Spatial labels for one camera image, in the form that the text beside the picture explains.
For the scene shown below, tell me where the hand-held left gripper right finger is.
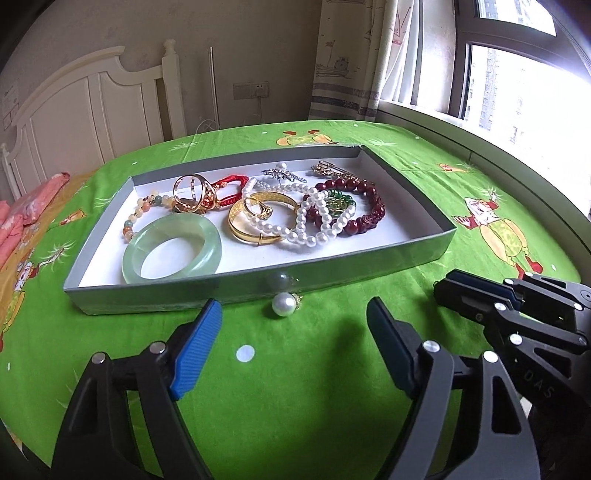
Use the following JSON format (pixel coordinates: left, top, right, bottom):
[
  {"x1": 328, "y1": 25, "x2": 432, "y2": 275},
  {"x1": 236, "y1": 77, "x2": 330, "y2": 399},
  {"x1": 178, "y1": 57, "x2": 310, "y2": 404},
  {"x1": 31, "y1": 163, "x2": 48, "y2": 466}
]
[{"x1": 366, "y1": 296, "x2": 542, "y2": 480}]

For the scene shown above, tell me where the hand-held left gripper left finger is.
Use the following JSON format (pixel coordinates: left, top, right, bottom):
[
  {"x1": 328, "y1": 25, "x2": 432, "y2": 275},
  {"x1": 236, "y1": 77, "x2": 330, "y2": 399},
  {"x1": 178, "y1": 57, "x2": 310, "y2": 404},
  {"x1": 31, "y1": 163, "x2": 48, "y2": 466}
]
[{"x1": 50, "y1": 298, "x2": 223, "y2": 480}]

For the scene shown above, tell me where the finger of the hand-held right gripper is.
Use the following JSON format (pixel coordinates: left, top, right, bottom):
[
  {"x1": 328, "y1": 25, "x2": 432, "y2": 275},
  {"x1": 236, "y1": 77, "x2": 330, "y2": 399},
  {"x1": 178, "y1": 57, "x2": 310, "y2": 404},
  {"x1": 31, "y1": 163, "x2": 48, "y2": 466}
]
[
  {"x1": 444, "y1": 270, "x2": 526, "y2": 310},
  {"x1": 433, "y1": 280, "x2": 590, "y2": 357}
]

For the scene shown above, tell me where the grey shallow cardboard box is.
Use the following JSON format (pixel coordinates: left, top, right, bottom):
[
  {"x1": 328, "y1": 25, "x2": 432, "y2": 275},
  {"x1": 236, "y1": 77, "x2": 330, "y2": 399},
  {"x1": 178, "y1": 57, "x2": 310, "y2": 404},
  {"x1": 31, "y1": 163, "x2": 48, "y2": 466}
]
[{"x1": 63, "y1": 144, "x2": 458, "y2": 317}]

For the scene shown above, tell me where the white pearl earring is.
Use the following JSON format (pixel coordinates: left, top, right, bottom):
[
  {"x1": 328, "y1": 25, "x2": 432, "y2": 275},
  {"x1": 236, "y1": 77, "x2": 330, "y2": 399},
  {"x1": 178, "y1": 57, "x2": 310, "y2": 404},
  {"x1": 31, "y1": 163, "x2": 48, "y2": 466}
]
[{"x1": 271, "y1": 292, "x2": 304, "y2": 319}]

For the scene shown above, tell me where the white pearl necklace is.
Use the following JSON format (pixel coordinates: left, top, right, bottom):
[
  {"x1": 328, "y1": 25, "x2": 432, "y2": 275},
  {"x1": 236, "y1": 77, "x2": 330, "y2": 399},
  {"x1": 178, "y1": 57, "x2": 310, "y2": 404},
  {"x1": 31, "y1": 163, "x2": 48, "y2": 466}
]
[{"x1": 242, "y1": 176, "x2": 358, "y2": 251}]

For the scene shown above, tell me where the large gold double ring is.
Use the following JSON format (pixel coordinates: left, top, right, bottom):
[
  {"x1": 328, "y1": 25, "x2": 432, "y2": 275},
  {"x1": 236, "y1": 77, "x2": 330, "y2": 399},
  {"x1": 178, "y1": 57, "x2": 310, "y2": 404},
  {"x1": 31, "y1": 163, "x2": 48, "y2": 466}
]
[{"x1": 172, "y1": 174, "x2": 223, "y2": 217}]

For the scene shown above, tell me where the small gold ring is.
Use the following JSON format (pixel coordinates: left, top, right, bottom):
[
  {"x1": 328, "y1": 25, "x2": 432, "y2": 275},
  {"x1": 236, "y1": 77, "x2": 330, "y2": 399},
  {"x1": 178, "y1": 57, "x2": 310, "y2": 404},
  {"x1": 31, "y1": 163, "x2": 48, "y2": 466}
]
[{"x1": 243, "y1": 199, "x2": 274, "y2": 222}]

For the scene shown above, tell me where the multicolour stone bead bracelet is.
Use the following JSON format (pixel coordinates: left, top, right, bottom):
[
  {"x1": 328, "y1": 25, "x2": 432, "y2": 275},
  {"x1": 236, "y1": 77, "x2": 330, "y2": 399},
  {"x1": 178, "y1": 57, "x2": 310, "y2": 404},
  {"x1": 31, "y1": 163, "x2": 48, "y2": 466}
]
[{"x1": 121, "y1": 193, "x2": 179, "y2": 241}]

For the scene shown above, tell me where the green gem gold pendant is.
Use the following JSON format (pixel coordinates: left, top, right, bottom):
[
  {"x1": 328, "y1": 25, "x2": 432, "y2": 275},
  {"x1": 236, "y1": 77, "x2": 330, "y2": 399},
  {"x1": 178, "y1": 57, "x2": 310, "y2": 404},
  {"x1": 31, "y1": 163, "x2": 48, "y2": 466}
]
[{"x1": 324, "y1": 188, "x2": 358, "y2": 217}]

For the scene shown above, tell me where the wide gold bangle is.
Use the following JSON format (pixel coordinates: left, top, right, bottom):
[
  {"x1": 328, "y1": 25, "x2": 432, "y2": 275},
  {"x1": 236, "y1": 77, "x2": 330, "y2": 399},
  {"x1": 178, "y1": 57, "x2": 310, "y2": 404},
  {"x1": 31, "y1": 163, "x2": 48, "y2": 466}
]
[{"x1": 226, "y1": 191, "x2": 302, "y2": 246}]

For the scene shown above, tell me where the red braided string bracelet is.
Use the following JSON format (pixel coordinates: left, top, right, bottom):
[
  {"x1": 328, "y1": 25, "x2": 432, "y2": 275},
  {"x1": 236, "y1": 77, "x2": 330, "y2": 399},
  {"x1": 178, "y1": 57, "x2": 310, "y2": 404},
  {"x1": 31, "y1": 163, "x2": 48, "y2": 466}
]
[{"x1": 214, "y1": 174, "x2": 250, "y2": 199}]

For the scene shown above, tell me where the gold filigree brooch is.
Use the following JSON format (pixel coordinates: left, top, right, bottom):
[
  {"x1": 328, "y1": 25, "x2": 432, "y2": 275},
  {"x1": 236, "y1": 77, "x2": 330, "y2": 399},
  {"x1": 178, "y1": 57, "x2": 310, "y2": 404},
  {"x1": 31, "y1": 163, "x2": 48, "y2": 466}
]
[{"x1": 311, "y1": 160, "x2": 353, "y2": 180}]

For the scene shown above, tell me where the silver rhinestone brooch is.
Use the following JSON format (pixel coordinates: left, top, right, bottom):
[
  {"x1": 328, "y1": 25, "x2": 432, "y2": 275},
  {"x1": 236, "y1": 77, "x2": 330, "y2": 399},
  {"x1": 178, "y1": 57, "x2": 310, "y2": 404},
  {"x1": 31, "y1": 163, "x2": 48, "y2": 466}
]
[{"x1": 260, "y1": 162, "x2": 308, "y2": 186}]

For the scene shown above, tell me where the green printed bedsheet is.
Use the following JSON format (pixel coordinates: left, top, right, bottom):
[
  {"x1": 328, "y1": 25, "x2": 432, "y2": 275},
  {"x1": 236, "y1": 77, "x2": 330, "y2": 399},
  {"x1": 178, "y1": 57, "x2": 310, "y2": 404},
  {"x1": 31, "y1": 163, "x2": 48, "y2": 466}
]
[{"x1": 0, "y1": 117, "x2": 591, "y2": 480}]

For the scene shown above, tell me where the pale green jade bangle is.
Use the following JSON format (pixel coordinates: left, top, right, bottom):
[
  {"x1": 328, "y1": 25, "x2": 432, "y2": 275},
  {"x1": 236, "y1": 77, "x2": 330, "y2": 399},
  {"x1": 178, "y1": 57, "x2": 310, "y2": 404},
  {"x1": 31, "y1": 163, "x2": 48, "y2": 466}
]
[{"x1": 122, "y1": 214, "x2": 223, "y2": 284}]

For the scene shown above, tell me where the white window sill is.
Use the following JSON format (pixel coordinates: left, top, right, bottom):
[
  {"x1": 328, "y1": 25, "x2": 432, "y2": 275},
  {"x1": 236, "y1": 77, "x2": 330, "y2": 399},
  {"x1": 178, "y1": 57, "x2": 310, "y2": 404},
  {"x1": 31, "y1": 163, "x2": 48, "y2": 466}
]
[{"x1": 378, "y1": 100, "x2": 591, "y2": 222}]

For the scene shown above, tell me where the window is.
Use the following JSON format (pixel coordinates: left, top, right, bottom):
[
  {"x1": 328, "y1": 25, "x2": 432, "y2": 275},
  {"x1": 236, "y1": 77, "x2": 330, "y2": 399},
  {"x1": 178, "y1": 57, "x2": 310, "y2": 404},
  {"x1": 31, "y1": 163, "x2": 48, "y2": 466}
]
[{"x1": 416, "y1": 0, "x2": 591, "y2": 155}]

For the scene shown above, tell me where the pink floral folded quilt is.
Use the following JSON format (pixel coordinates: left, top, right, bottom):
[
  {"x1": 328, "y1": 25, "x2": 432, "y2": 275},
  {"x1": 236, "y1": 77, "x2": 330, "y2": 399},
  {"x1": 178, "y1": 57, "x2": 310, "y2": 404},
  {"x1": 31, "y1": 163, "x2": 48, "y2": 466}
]
[{"x1": 0, "y1": 172, "x2": 71, "y2": 271}]

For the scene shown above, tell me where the white printed curtain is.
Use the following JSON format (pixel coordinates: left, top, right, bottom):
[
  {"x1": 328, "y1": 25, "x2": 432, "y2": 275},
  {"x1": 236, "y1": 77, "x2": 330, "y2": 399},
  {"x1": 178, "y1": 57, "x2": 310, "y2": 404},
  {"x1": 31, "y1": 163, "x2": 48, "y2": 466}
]
[{"x1": 308, "y1": 0, "x2": 456, "y2": 123}]

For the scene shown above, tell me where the white wooden headboard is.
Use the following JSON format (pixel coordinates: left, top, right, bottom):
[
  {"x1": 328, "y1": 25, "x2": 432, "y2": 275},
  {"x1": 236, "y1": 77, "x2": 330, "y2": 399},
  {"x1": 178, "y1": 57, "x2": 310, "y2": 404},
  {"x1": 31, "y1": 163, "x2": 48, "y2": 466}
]
[{"x1": 0, "y1": 39, "x2": 188, "y2": 200}]

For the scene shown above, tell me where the thin metal rod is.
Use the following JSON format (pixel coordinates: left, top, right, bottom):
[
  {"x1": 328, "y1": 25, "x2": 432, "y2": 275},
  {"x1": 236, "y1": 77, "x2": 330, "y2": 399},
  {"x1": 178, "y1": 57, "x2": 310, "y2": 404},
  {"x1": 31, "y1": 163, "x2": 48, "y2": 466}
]
[{"x1": 207, "y1": 45, "x2": 222, "y2": 128}]

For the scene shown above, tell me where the dark red bead bracelet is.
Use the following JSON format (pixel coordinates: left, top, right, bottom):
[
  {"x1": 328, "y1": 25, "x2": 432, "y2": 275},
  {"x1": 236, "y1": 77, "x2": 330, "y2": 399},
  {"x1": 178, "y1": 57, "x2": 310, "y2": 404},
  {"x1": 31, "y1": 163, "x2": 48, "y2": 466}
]
[{"x1": 305, "y1": 178, "x2": 387, "y2": 237}]

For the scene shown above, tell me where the thin white cable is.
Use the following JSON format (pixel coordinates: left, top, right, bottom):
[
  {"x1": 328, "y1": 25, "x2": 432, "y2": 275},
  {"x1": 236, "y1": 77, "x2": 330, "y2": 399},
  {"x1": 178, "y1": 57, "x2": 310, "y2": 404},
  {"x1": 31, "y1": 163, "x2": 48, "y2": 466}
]
[{"x1": 195, "y1": 97, "x2": 265, "y2": 136}]

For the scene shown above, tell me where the beige wall socket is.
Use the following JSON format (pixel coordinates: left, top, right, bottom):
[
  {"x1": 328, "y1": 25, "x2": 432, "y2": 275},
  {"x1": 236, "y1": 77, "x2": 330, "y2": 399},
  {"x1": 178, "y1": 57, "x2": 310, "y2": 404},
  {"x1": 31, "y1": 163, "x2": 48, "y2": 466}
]
[{"x1": 232, "y1": 80, "x2": 270, "y2": 100}]

